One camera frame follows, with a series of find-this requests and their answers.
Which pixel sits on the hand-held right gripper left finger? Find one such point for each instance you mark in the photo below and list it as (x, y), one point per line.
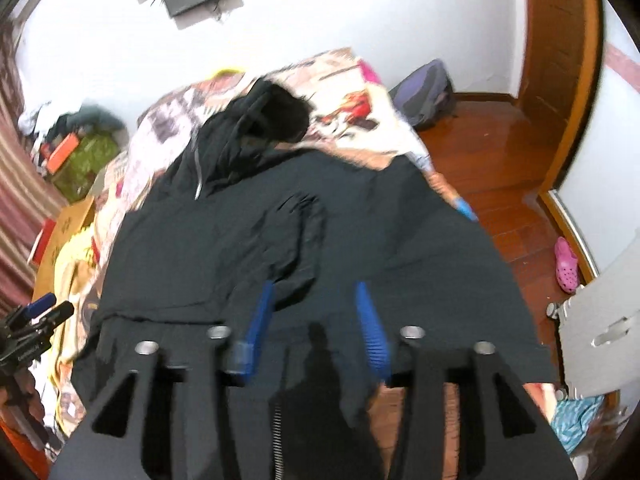
(257, 330)

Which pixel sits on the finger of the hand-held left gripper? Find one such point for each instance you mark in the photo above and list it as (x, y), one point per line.
(42, 302)
(60, 311)

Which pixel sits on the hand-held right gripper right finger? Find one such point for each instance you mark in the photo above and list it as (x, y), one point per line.
(372, 330)

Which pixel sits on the black hooded jacket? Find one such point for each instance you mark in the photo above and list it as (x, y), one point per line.
(250, 220)

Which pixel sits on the person's left forearm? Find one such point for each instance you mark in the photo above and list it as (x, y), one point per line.
(15, 447)

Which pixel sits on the person's left hand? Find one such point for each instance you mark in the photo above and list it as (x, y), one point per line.
(31, 404)

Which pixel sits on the yellow printed blanket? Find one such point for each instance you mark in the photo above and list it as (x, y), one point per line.
(75, 270)

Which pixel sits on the red box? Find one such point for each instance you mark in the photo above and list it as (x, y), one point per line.
(42, 240)

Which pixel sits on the cardboard box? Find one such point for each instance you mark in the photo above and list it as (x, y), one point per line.
(65, 230)

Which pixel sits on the striped brown curtain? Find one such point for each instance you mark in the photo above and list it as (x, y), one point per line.
(20, 185)

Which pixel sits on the green patterned box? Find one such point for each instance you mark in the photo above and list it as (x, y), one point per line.
(90, 165)

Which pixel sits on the orange box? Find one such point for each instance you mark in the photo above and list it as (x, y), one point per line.
(62, 152)

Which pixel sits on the white crumpled cloth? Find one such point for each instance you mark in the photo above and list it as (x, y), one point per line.
(32, 120)

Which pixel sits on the dark grey-green cloth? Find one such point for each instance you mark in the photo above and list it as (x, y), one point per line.
(95, 117)

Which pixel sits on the pink clog shoe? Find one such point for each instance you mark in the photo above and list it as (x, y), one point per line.
(566, 262)

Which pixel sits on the teal patterned cloth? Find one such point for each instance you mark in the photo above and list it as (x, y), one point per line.
(575, 422)

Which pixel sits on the white plastic board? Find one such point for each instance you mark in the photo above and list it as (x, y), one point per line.
(600, 320)

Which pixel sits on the newspaper print bed sheet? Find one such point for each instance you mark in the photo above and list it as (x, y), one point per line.
(350, 95)

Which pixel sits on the purple grey backpack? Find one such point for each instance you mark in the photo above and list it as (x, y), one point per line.
(425, 92)

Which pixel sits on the pink cloth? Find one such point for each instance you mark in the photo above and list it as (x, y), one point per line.
(369, 72)

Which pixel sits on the yellow pillow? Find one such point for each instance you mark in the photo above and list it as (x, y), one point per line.
(227, 72)

